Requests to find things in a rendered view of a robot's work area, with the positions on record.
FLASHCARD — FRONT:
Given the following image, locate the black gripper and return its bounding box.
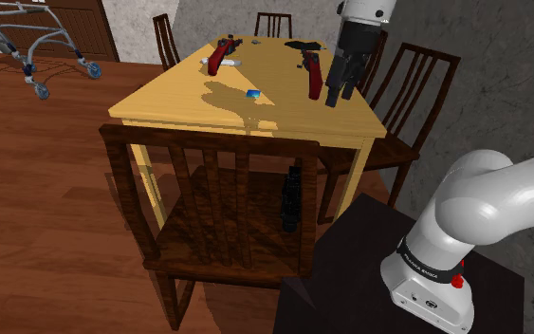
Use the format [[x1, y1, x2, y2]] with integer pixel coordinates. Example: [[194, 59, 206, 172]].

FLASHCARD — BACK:
[[324, 20, 384, 109]]

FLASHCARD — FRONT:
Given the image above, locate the dark wooden chair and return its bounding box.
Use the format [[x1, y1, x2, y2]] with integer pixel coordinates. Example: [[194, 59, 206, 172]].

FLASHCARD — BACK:
[[98, 122, 322, 332], [253, 11, 294, 40], [151, 12, 182, 72], [316, 42, 462, 226], [357, 28, 390, 100]]

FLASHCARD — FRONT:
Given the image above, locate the red and black tool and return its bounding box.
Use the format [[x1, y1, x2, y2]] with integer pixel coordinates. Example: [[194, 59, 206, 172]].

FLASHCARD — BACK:
[[206, 35, 244, 78], [296, 48, 325, 102]]

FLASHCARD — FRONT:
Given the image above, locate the flat black object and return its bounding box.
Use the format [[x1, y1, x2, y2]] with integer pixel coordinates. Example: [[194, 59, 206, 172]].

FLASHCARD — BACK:
[[284, 39, 327, 51]]

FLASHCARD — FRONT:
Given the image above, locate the white flat stick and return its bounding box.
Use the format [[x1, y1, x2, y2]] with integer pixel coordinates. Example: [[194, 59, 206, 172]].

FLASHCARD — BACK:
[[199, 56, 243, 67]]

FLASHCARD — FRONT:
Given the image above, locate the black ribbed object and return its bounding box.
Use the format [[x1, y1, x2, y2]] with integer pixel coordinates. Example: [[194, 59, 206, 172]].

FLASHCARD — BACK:
[[279, 165, 304, 233]]

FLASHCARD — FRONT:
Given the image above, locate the yellow wooden table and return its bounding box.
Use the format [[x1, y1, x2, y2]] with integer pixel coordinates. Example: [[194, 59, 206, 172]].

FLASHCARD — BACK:
[[107, 35, 388, 232]]

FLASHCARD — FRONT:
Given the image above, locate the dark robot stand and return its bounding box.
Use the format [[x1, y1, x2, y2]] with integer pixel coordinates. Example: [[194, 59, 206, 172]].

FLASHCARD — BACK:
[[272, 193, 525, 334]]

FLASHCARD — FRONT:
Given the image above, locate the brown wooden door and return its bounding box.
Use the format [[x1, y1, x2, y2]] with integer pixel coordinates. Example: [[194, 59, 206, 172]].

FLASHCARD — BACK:
[[0, 0, 121, 64]]

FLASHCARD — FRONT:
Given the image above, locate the grey wheeled walker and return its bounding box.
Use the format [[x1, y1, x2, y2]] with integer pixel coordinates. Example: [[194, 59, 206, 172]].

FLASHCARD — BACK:
[[0, 0, 103, 101]]

